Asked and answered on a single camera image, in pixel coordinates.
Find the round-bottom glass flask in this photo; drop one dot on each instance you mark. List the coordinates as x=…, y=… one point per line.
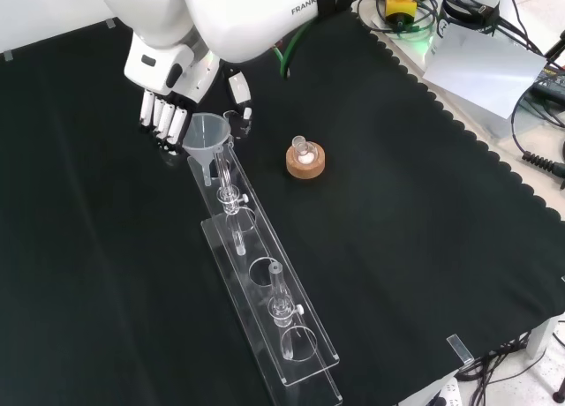
x=303, y=152

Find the black power adapter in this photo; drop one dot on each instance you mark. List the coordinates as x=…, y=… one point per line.
x=549, y=84

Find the white table leg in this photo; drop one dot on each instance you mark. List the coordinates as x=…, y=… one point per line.
x=547, y=335

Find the white power strip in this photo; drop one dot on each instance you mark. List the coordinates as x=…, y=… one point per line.
x=448, y=393

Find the yellow stop button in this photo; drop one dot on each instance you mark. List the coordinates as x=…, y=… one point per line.
x=401, y=4

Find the black cylindrical base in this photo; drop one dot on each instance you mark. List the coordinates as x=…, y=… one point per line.
x=468, y=13

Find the black cloth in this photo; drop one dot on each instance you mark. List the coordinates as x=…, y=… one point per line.
x=110, y=247

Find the translucent plastic funnel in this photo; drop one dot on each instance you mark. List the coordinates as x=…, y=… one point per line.
x=205, y=132

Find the pale board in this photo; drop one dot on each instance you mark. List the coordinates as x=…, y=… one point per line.
x=481, y=66

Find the clear acrylic funnel stand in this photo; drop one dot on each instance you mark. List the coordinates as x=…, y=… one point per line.
x=265, y=265

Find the grey tape piece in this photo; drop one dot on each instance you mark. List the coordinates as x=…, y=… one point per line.
x=8, y=55
x=110, y=24

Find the clear plastic clip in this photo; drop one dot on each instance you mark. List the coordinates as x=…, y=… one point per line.
x=459, y=348

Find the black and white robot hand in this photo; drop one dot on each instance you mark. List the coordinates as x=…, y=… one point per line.
x=163, y=70

